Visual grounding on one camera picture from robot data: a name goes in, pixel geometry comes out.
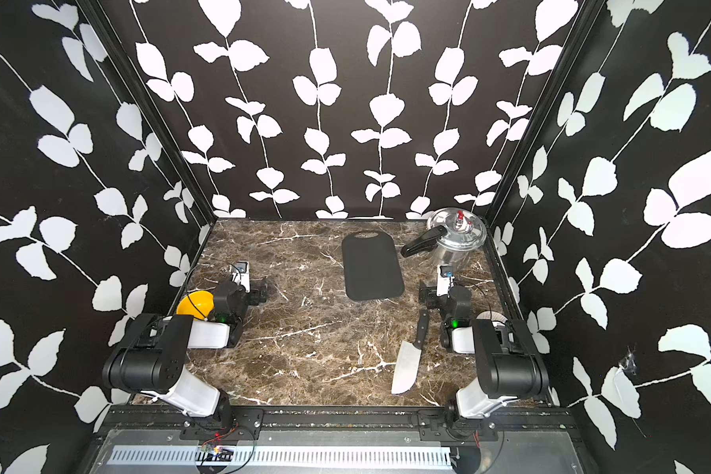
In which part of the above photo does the black cutting board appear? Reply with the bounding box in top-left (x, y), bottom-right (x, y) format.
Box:
top-left (342, 230), bottom-right (405, 301)

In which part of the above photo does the black handled cleaver knife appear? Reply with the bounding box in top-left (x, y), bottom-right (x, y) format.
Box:
top-left (391, 309), bottom-right (430, 395)

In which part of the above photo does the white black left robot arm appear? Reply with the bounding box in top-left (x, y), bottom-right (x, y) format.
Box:
top-left (102, 278), bottom-right (269, 431)

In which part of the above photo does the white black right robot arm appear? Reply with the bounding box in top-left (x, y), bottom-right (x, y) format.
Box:
top-left (419, 282), bottom-right (549, 427)

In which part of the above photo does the yellow bowl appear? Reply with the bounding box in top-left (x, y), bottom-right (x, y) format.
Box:
top-left (175, 290), bottom-right (214, 321)

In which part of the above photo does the steel pressure cooker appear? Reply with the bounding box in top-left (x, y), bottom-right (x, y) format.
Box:
top-left (400, 207), bottom-right (488, 273)

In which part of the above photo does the pink ribbed shell bowl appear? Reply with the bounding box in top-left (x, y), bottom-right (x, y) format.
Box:
top-left (477, 310), bottom-right (508, 324)

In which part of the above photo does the white perforated strip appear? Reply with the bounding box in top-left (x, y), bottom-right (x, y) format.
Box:
top-left (105, 446), bottom-right (451, 470)

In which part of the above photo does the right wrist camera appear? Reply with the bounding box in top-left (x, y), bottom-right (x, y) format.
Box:
top-left (436, 265), bottom-right (454, 296)

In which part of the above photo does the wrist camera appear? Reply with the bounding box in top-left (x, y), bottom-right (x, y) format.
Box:
top-left (436, 265), bottom-right (454, 296)
top-left (230, 261), bottom-right (250, 292)

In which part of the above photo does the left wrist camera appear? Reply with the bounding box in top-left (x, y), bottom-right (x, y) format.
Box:
top-left (230, 261), bottom-right (250, 292)

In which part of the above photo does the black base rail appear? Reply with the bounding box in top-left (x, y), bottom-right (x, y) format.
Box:
top-left (96, 405), bottom-right (581, 444)

